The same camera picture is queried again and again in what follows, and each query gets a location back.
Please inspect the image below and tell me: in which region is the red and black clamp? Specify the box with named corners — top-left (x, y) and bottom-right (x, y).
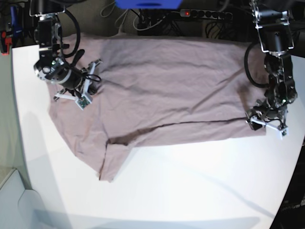
top-left (0, 31), bottom-right (12, 55)

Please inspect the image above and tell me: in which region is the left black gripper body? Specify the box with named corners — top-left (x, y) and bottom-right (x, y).
top-left (254, 100), bottom-right (287, 122)

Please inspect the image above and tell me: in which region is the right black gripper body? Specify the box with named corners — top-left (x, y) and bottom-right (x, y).
top-left (61, 71), bottom-right (91, 92)

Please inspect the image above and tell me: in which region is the white camera bracket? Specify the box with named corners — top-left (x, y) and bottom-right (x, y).
top-left (251, 117), bottom-right (289, 140)
top-left (53, 59), bottom-right (102, 110)

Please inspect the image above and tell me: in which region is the black power strip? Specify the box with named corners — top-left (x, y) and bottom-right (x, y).
top-left (179, 9), bottom-right (233, 21)

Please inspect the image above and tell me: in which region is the blue and black device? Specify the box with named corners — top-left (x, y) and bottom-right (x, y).
top-left (10, 6), bottom-right (23, 37)

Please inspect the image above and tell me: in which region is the white cable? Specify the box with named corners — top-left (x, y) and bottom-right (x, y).
top-left (115, 9), bottom-right (165, 31)

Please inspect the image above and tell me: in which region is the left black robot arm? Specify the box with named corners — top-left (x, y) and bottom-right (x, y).
top-left (244, 0), bottom-right (297, 137)

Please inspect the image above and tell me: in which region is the mauve pink t-shirt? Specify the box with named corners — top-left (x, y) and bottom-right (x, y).
top-left (49, 34), bottom-right (266, 182)

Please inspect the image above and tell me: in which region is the blue plastic mount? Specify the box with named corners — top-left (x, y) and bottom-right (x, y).
top-left (115, 0), bottom-right (182, 9)

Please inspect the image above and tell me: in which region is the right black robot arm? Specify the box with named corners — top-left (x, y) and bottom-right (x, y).
top-left (30, 0), bottom-right (89, 96)

